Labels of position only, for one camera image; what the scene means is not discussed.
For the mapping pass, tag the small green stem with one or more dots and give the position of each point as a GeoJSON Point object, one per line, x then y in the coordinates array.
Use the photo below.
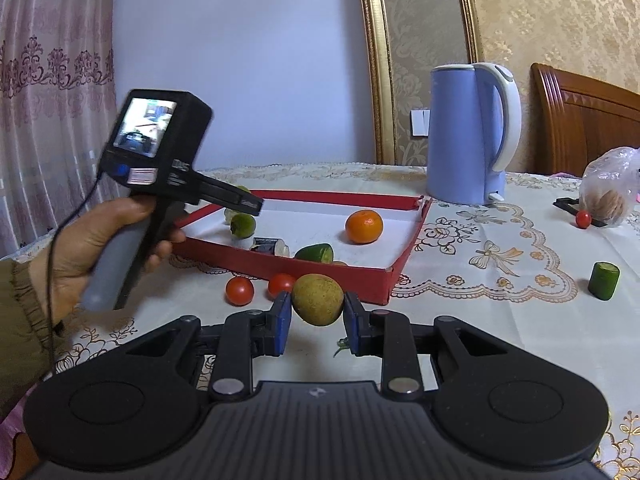
{"type": "Point", "coordinates": [342, 346]}

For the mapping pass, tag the gold wall frame moulding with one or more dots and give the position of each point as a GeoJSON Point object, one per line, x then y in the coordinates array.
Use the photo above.
{"type": "Point", "coordinates": [376, 60]}

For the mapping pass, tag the clear plastic bag of toothpicks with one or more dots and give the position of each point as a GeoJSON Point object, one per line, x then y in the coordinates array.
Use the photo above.
{"type": "Point", "coordinates": [607, 190]}

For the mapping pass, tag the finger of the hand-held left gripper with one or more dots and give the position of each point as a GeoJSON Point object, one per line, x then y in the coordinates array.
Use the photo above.
{"type": "Point", "coordinates": [235, 199]}

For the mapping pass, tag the pink patterned curtain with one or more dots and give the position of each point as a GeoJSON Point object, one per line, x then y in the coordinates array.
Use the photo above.
{"type": "Point", "coordinates": [50, 85]}

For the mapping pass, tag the cut green cucumber piece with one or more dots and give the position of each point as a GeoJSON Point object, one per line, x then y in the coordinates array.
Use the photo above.
{"type": "Point", "coordinates": [315, 252]}
{"type": "Point", "coordinates": [602, 282]}

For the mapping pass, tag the blue electric kettle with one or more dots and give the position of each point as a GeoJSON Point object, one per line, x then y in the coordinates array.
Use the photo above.
{"type": "Point", "coordinates": [460, 135]}

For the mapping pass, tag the orange mandarin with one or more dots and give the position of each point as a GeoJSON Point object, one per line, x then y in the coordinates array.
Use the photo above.
{"type": "Point", "coordinates": [364, 226]}

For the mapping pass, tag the white wall light switch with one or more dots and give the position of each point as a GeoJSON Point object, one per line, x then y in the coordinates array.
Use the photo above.
{"type": "Point", "coordinates": [419, 122]}

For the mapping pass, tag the shallow red cardboard box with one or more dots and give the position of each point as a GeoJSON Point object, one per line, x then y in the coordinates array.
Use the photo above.
{"type": "Point", "coordinates": [220, 261]}

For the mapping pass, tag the small red cherry tomato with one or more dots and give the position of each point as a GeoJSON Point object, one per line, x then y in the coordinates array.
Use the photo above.
{"type": "Point", "coordinates": [583, 219]}

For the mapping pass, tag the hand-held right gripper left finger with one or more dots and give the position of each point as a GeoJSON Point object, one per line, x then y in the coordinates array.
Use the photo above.
{"type": "Point", "coordinates": [284, 322]}

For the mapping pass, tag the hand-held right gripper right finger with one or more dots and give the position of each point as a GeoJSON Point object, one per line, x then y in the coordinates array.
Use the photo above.
{"type": "Point", "coordinates": [354, 325]}

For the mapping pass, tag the black flat holder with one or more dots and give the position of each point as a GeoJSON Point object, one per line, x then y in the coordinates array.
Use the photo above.
{"type": "Point", "coordinates": [565, 203]}

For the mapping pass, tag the person's left hand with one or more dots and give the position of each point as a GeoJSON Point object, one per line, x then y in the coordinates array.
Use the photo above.
{"type": "Point", "coordinates": [75, 260]}

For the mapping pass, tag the person's left forearm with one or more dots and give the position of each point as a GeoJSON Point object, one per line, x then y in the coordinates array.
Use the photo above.
{"type": "Point", "coordinates": [20, 320]}

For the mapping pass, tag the wooden chair back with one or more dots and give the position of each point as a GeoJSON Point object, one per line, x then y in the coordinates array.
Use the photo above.
{"type": "Point", "coordinates": [585, 120]}

